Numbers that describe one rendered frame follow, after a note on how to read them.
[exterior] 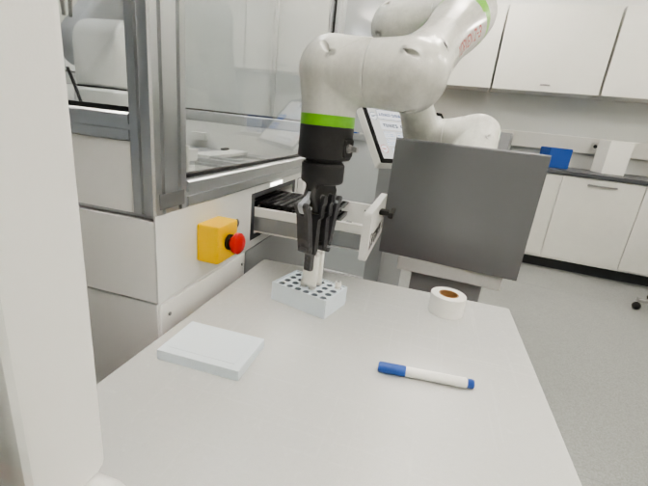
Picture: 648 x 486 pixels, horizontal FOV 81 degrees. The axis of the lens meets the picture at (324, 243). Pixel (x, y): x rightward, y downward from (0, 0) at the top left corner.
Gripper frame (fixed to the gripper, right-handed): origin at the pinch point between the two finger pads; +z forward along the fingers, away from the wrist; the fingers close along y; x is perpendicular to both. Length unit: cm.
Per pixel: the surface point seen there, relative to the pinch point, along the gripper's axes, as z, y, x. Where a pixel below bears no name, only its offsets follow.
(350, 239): -2.1, 15.9, 0.5
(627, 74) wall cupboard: -89, 375, -69
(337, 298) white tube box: 5.0, 1.0, -5.3
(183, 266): -0.4, -16.9, 16.1
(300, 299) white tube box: 5.5, -3.3, 0.2
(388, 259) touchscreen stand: 38, 119, 27
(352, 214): -2.1, 38.1, 11.4
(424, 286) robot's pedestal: 17, 48, -10
